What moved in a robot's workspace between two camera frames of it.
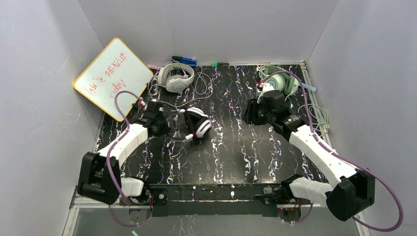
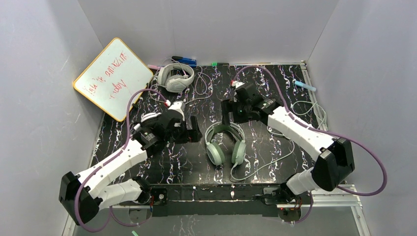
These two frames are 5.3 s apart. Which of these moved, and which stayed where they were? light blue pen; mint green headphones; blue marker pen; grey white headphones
Moved: mint green headphones
Stayed: blue marker pen; grey white headphones; light blue pen
